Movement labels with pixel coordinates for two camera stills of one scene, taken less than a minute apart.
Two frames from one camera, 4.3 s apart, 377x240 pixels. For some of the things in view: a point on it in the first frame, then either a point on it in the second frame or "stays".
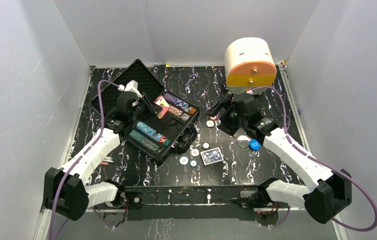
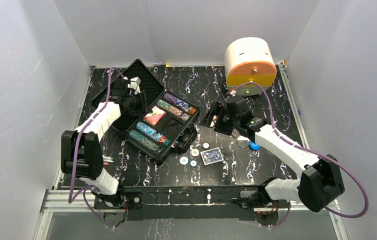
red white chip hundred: x=195 y=152 stays
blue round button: x=254 y=144 stays
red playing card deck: x=160 y=101 → x=154 y=118
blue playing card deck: x=212 y=156 stays
